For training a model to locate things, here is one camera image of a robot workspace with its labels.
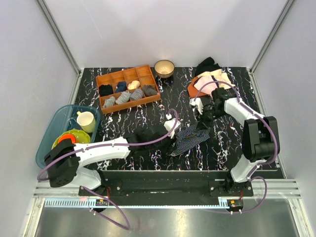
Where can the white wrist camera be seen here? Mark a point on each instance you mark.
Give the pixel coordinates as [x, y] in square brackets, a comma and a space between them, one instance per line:
[171, 125]
[197, 104]

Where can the light grey rolled underwear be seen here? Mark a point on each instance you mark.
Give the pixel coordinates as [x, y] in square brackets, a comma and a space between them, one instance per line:
[109, 102]

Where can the grey striped rolled underwear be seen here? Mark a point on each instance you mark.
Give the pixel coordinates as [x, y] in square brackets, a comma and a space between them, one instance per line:
[123, 98]

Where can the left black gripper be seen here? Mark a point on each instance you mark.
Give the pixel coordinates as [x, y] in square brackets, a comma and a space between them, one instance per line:
[170, 143]

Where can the peach rolled underwear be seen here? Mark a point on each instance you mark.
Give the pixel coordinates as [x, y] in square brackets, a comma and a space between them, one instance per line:
[133, 85]

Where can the orange cloth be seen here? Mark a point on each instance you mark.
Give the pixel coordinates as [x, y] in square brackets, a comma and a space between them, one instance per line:
[192, 91]

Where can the orange cup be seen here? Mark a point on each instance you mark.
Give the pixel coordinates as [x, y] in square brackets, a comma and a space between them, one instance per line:
[67, 136]

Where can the navy rolled underwear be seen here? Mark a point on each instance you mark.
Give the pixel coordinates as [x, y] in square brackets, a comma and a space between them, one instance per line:
[121, 87]

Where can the cream underwear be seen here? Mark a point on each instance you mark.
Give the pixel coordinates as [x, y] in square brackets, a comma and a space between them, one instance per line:
[216, 75]

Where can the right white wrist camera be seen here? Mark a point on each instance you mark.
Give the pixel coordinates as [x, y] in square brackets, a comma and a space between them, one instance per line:
[197, 104]

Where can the blue-grey striped rolled underwear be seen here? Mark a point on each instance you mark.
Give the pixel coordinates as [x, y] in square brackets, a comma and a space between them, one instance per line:
[137, 94]

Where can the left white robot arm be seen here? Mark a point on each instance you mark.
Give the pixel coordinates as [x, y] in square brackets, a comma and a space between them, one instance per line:
[66, 162]

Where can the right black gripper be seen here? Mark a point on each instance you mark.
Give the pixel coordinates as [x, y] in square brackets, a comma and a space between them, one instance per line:
[204, 125]

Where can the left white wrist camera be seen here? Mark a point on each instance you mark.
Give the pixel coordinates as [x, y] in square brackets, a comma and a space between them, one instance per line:
[171, 125]

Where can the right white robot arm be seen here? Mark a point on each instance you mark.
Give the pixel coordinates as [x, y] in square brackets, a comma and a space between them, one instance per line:
[260, 139]

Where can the aluminium frame rail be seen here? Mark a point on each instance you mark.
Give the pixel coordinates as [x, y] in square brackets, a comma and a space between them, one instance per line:
[57, 33]

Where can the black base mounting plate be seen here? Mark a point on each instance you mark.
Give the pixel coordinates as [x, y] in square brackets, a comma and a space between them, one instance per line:
[204, 183]

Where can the teal plastic bin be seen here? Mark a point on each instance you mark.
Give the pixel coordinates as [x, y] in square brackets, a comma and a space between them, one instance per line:
[65, 119]

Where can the beige ceramic bowl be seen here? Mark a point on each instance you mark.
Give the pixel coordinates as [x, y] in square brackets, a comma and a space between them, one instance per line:
[164, 68]

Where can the pink underwear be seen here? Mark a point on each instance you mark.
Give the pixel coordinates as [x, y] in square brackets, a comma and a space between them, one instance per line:
[205, 85]

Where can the cream ceramic mug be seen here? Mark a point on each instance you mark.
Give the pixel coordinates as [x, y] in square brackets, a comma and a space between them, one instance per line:
[86, 121]

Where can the black garment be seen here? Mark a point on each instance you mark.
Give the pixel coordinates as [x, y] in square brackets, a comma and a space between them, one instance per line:
[207, 65]

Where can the blue striped underwear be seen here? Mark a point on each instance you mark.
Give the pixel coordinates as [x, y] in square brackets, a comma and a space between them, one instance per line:
[189, 138]

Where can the yellow-green dotted plate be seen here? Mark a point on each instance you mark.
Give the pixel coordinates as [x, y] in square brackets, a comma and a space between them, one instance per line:
[81, 137]

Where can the black rolled underwear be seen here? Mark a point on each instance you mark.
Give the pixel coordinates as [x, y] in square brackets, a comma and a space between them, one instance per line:
[105, 90]

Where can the orange wooden divider tray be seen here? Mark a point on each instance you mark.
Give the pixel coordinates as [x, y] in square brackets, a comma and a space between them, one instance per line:
[143, 74]

